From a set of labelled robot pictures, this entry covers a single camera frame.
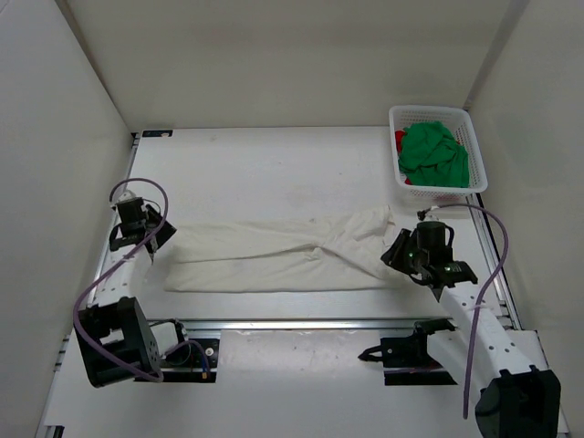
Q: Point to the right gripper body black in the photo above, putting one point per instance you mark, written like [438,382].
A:
[421,258]

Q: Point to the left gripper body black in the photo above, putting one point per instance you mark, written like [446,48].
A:
[155,219]

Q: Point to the white t shirt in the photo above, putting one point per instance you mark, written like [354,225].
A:
[330,253]

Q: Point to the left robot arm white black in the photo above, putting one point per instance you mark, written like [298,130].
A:
[115,339]

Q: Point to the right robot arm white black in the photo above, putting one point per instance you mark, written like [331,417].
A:
[504,390]

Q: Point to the blue label sticker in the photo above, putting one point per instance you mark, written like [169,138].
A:
[157,133]

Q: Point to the green t shirt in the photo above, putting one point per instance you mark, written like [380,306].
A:
[431,156]

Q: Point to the white plastic basket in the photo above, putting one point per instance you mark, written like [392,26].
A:
[459,123]

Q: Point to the red t shirt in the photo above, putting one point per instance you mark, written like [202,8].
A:
[398,135]

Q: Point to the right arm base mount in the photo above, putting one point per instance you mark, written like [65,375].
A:
[406,361]

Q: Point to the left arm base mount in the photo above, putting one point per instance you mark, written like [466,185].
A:
[188,355]

